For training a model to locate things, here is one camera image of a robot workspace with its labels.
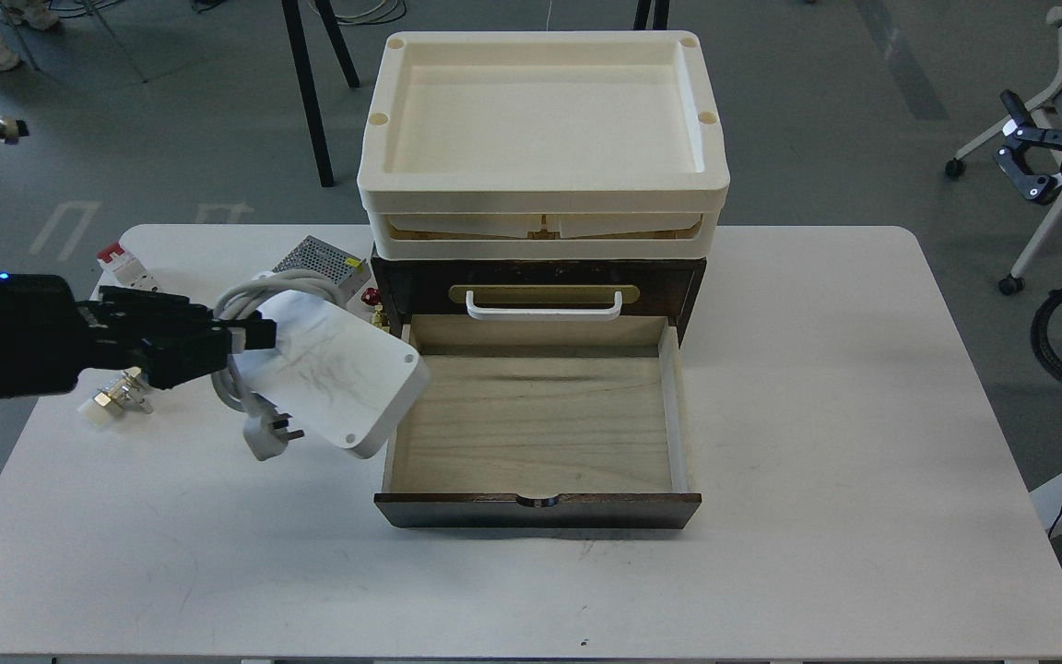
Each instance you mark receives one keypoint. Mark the dark wooden cabinet body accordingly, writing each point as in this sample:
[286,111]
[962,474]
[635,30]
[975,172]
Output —
[660,287]

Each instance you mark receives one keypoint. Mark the cream plastic stacked tray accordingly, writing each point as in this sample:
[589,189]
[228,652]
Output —
[543,146]

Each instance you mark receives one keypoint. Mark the metal fitting with white caps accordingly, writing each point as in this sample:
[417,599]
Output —
[128,392]

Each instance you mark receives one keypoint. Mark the white power strip with cable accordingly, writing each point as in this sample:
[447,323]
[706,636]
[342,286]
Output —
[326,372]

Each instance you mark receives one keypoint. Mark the white drawer handle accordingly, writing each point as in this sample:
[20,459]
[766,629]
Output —
[542,314]

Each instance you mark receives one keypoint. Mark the brass valve red handle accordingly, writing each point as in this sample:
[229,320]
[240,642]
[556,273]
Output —
[372,298]

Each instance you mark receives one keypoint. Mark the metal mesh power supply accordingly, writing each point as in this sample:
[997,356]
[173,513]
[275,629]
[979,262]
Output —
[350,273]

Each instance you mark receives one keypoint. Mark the open wooden drawer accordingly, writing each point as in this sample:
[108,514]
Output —
[539,424]

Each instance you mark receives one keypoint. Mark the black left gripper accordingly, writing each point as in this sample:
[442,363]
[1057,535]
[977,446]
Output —
[44,334]

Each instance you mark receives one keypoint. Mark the red white circuit breaker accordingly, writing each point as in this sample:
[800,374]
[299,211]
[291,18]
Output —
[126,269]

